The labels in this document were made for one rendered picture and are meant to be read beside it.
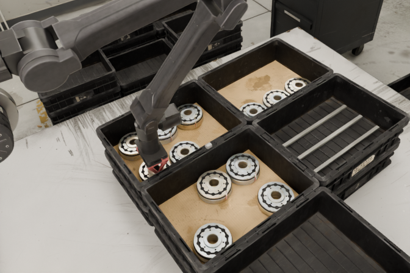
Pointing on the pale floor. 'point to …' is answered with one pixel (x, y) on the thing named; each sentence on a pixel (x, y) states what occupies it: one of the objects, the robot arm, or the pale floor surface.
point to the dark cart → (329, 3)
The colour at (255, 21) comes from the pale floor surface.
